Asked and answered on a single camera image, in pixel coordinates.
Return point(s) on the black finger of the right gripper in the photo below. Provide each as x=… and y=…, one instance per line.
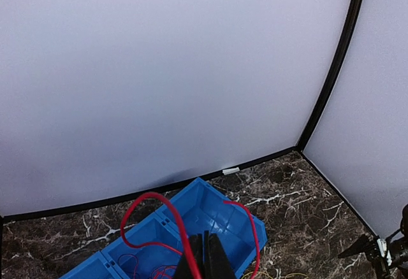
x=361, y=245

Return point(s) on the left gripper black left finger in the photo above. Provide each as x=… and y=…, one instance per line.
x=191, y=265

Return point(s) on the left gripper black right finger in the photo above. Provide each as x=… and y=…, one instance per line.
x=216, y=263

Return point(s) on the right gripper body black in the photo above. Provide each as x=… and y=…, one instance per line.
x=378, y=263

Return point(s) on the blue three-compartment plastic bin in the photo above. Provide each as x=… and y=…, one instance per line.
x=154, y=233

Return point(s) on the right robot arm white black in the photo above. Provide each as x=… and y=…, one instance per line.
x=397, y=242

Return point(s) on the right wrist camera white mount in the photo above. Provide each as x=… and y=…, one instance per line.
x=384, y=250

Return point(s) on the right black frame post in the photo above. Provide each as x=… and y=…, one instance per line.
x=332, y=75

